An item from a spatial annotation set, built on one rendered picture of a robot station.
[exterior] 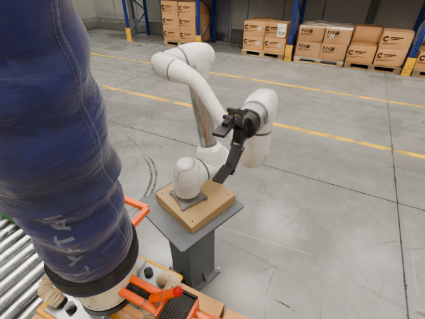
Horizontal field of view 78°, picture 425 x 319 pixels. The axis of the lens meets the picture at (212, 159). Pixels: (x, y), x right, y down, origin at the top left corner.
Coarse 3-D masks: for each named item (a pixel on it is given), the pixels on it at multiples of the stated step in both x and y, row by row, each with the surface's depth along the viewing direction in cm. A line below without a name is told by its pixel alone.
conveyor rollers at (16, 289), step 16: (0, 224) 177; (0, 240) 170; (0, 256) 157; (16, 256) 157; (32, 256) 157; (0, 272) 149; (16, 272) 149; (32, 272) 149; (0, 288) 142; (16, 288) 142; (32, 288) 141; (0, 304) 135; (16, 304) 134; (32, 304) 134
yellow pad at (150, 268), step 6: (144, 258) 92; (150, 264) 90; (156, 264) 90; (144, 270) 85; (150, 270) 85; (156, 270) 88; (162, 270) 88; (168, 270) 88; (144, 276) 86; (150, 276) 85; (180, 276) 87; (150, 282) 84; (162, 288) 83
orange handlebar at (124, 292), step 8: (128, 200) 98; (136, 200) 98; (144, 208) 95; (136, 216) 92; (144, 216) 94; (136, 224) 90; (136, 280) 73; (144, 280) 73; (144, 288) 71; (152, 288) 71; (128, 296) 69; (136, 296) 69; (136, 304) 69; (144, 304) 68; (152, 304) 68; (152, 312) 67; (200, 312) 66
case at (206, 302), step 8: (184, 288) 101; (200, 296) 99; (208, 296) 99; (200, 304) 96; (208, 304) 96; (216, 304) 96; (224, 304) 97; (120, 312) 94; (128, 312) 94; (136, 312) 94; (208, 312) 94; (216, 312) 94
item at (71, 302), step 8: (72, 296) 81; (48, 304) 79; (64, 304) 79; (72, 304) 76; (80, 304) 79; (40, 312) 77; (48, 312) 77; (56, 312) 77; (64, 312) 77; (72, 312) 76
